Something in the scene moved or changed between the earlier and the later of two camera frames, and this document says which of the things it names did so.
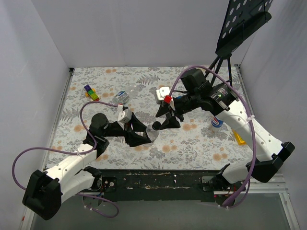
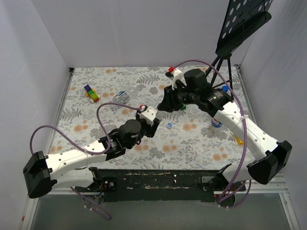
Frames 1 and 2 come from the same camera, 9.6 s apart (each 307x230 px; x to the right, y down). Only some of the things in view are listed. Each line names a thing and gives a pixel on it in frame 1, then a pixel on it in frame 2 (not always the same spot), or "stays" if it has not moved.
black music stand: (243, 17) stays
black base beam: (159, 184) stays
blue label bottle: (216, 122) stays
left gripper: (128, 129) -> (148, 128)
